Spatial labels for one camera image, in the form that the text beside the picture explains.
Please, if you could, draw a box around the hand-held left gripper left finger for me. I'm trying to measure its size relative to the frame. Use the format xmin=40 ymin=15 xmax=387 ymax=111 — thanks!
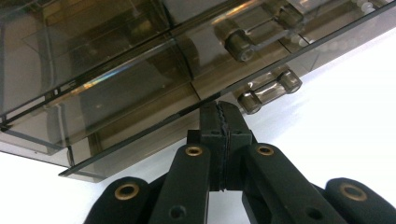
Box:
xmin=186 ymin=101 xmax=228 ymax=192

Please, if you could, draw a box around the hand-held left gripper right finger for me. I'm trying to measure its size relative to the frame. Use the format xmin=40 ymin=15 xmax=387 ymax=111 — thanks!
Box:
xmin=219 ymin=100 xmax=254 ymax=191

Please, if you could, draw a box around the smoked acrylic bottom drawer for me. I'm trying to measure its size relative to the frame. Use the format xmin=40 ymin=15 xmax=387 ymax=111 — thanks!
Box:
xmin=58 ymin=1 xmax=396 ymax=183

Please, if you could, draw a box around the smoked acrylic drawer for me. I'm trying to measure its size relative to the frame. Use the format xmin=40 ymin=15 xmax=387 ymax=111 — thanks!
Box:
xmin=58 ymin=1 xmax=396 ymax=183
xmin=0 ymin=0 xmax=396 ymax=157

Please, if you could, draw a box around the smoked acrylic drawer box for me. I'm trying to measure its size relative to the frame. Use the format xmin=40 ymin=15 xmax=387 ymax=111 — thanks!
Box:
xmin=0 ymin=0 xmax=396 ymax=183

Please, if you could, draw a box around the smoked acrylic middle drawer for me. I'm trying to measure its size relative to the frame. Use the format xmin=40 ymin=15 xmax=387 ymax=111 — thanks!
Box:
xmin=0 ymin=0 xmax=396 ymax=157

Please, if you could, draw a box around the white table sheet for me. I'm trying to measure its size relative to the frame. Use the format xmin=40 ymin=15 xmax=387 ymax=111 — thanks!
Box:
xmin=0 ymin=27 xmax=396 ymax=224

